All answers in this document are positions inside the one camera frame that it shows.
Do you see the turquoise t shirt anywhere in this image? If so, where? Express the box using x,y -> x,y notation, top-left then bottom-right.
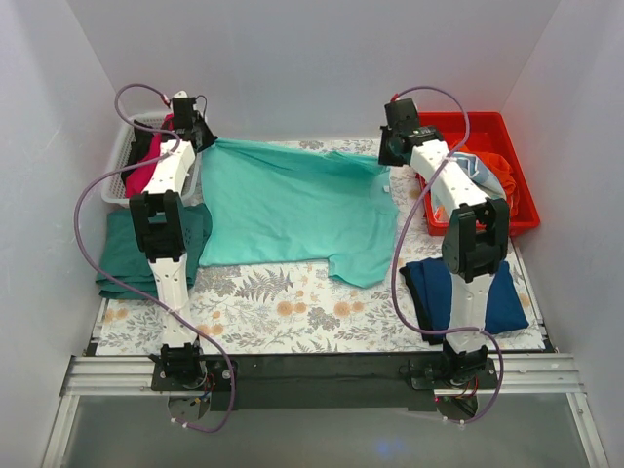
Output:
200,138 -> 398,288

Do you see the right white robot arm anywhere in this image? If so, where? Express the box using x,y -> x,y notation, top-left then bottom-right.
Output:
378,97 -> 510,388

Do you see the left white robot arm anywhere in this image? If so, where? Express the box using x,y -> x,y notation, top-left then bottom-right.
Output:
130,91 -> 208,390

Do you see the black garment in basket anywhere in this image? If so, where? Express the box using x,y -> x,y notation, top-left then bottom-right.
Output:
119,118 -> 167,182

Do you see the magenta shirt in basket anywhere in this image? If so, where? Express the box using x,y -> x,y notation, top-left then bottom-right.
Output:
124,114 -> 176,199

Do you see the red plastic bin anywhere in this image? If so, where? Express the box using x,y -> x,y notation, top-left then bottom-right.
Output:
419,112 -> 540,238

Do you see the patterned light blue shirt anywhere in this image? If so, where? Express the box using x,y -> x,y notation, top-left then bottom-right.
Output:
453,152 -> 506,199

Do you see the white plastic basket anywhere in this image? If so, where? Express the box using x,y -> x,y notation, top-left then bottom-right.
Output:
100,111 -> 200,209

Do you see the orange shirt in bin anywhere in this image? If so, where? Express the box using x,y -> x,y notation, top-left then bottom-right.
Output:
457,146 -> 520,218

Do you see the folded dark green shirt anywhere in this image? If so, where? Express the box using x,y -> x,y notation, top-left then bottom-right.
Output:
99,204 -> 213,297

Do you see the folded navy blue shirt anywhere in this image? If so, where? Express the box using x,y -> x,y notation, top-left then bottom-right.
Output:
399,258 -> 528,335

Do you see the floral table mat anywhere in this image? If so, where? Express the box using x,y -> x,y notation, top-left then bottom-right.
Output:
95,138 -> 546,356

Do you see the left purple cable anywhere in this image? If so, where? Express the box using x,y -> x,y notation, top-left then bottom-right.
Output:
73,83 -> 237,434

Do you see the purple cable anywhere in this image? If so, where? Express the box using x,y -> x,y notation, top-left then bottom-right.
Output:
389,86 -> 510,431
73,83 -> 237,434

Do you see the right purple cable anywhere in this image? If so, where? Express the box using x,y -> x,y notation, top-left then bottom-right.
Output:
389,86 -> 510,431

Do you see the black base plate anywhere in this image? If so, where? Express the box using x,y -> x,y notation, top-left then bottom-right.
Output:
149,352 -> 497,411

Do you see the aluminium mounting rail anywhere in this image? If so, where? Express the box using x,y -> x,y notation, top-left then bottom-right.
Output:
42,353 -> 608,467

